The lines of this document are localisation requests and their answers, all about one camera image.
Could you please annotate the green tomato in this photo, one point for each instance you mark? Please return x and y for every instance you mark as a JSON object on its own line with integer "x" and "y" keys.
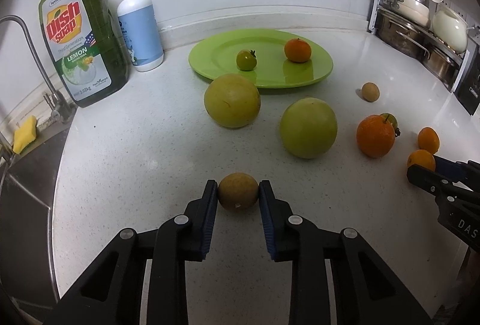
{"x": 390, "y": 118}
{"x": 246, "y": 60}

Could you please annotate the large yellow-green citrus fruit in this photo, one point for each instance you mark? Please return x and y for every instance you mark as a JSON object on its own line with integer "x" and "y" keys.
{"x": 232, "y": 101}

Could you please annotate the large green citrus fruit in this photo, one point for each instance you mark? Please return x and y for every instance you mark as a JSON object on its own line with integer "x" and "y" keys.
{"x": 308, "y": 128}

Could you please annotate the steel faucet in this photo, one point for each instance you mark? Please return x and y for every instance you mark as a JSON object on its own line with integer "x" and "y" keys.
{"x": 56, "y": 103}

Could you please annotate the steel sink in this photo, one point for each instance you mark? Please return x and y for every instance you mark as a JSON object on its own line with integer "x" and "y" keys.
{"x": 26, "y": 216}

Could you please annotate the cream ceramic pot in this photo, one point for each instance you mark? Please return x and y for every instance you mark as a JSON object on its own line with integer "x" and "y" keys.
{"x": 448, "y": 28}

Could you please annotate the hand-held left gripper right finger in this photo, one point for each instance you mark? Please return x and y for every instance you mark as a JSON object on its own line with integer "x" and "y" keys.
{"x": 266, "y": 220}

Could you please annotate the steel cookware rack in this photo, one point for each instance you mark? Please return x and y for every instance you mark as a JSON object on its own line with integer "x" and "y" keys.
{"x": 405, "y": 36}

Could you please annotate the black appliance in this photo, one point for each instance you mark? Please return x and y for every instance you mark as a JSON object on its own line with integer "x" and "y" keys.
{"x": 470, "y": 84}

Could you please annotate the white pump bottle blue label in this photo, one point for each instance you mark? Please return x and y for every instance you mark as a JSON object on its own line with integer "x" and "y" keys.
{"x": 138, "y": 32}

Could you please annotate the green dish soap bottle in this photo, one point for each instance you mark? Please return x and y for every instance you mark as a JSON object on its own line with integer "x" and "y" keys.
{"x": 75, "y": 47}

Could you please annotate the round brown fruit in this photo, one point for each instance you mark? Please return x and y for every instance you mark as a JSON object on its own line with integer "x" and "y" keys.
{"x": 370, "y": 92}
{"x": 238, "y": 191}

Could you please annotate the green plate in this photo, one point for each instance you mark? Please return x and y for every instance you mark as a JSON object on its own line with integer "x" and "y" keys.
{"x": 225, "y": 47}

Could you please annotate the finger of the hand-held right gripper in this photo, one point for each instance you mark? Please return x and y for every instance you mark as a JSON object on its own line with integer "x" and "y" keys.
{"x": 450, "y": 168}
{"x": 423, "y": 178}

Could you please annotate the large orange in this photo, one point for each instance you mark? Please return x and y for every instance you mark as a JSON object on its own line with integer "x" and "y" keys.
{"x": 375, "y": 136}

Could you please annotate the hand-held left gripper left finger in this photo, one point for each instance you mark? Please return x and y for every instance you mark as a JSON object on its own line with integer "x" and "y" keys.
{"x": 210, "y": 220}

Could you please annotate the tangerine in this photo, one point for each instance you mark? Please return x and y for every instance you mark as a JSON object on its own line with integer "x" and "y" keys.
{"x": 297, "y": 50}

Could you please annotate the small orange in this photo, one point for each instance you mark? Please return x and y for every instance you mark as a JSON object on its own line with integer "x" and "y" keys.
{"x": 420, "y": 159}
{"x": 428, "y": 140}

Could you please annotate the yellow sponge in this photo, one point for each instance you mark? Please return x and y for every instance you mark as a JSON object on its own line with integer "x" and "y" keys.
{"x": 24, "y": 135}

